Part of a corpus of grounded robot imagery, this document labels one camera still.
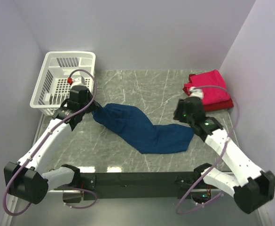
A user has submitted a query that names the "blue t shirt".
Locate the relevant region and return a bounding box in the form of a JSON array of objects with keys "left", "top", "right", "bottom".
[{"left": 92, "top": 103, "right": 194, "bottom": 154}]

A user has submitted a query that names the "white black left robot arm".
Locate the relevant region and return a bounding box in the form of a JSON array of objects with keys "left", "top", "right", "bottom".
[{"left": 4, "top": 85, "right": 98, "bottom": 204}]

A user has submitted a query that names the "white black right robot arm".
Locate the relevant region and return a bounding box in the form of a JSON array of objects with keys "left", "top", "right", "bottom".
[{"left": 174, "top": 97, "right": 275, "bottom": 214}]

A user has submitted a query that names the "white plastic basket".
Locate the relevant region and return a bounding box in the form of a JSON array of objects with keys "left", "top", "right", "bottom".
[{"left": 30, "top": 51, "right": 96, "bottom": 116}]

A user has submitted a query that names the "pink folded t shirt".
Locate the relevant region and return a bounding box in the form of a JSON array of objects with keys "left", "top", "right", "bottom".
[{"left": 183, "top": 70, "right": 230, "bottom": 105}]

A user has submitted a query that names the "black base beam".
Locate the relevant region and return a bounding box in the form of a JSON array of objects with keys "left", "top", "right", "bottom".
[{"left": 75, "top": 171, "right": 200, "bottom": 199}]

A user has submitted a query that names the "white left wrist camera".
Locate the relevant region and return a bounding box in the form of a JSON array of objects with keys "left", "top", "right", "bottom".
[{"left": 67, "top": 76, "right": 85, "bottom": 87}]

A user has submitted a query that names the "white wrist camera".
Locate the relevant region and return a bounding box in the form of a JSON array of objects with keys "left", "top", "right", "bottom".
[
  {"left": 189, "top": 87, "right": 204, "bottom": 99},
  {"left": 67, "top": 76, "right": 85, "bottom": 87}
]

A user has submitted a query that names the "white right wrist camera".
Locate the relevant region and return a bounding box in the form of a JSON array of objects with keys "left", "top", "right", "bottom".
[{"left": 189, "top": 87, "right": 204, "bottom": 99}]

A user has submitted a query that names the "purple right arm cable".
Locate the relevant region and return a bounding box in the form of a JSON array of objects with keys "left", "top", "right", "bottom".
[{"left": 175, "top": 85, "right": 240, "bottom": 215}]

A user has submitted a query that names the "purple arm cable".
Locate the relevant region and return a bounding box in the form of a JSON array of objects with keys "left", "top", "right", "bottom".
[
  {"left": 175, "top": 85, "right": 240, "bottom": 215},
  {"left": 2, "top": 69, "right": 98, "bottom": 215}
]

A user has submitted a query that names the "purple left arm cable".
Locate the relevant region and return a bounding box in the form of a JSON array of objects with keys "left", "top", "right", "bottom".
[{"left": 2, "top": 69, "right": 98, "bottom": 215}]

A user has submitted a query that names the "aluminium rail frame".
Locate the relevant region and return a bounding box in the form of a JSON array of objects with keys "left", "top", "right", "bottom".
[{"left": 4, "top": 117, "right": 275, "bottom": 225}]

